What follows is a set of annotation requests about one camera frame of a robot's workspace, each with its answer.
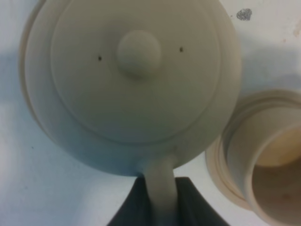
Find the beige teacup near teapot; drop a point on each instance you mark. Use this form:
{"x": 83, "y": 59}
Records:
{"x": 264, "y": 160}

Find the beige saucer near teapot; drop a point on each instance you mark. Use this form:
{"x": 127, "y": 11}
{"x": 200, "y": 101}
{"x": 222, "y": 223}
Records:
{"x": 216, "y": 154}

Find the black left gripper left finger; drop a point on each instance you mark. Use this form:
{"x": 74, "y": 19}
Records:
{"x": 136, "y": 209}

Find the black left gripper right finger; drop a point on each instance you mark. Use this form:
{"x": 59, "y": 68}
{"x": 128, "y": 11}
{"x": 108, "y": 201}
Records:
{"x": 193, "y": 209}

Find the beige ceramic teapot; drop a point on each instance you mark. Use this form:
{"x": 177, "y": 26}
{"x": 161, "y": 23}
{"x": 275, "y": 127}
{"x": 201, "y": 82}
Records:
{"x": 134, "y": 87}

